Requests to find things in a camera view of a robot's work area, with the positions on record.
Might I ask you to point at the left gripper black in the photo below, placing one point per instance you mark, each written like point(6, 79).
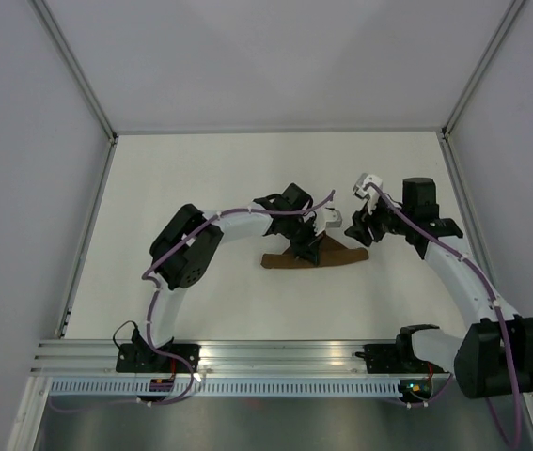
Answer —
point(307, 251)

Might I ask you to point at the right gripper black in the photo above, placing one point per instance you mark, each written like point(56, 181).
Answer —
point(363, 220)

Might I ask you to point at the brown cloth napkin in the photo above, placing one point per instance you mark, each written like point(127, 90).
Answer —
point(332, 253)

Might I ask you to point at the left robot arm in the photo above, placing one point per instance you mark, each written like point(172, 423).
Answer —
point(183, 251)

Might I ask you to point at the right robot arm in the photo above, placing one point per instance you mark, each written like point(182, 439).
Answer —
point(495, 356)

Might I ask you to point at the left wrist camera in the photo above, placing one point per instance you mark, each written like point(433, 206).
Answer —
point(327, 218)

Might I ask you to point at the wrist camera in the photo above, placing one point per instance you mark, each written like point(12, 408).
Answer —
point(327, 218)
point(368, 189)

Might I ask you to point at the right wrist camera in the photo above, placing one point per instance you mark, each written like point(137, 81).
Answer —
point(368, 189)

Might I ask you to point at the right side aluminium rail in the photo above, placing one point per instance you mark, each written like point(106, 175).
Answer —
point(456, 200)

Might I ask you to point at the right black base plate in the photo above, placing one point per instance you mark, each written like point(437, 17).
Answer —
point(394, 358)

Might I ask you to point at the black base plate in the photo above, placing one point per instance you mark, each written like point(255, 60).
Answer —
point(142, 360)
point(394, 358)

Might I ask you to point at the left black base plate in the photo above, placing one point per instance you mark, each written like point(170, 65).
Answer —
point(142, 360)

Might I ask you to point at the right aluminium frame post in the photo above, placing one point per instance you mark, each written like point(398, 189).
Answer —
point(512, 13)

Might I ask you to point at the aluminium frame post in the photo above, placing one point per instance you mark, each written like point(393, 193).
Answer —
point(512, 13)
point(52, 28)

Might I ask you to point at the aluminium front rail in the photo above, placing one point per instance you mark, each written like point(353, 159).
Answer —
point(218, 358)

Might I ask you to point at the white slotted cable duct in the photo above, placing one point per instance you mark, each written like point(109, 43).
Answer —
point(228, 387)

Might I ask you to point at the left aluminium frame post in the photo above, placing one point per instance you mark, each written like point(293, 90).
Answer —
point(52, 28)

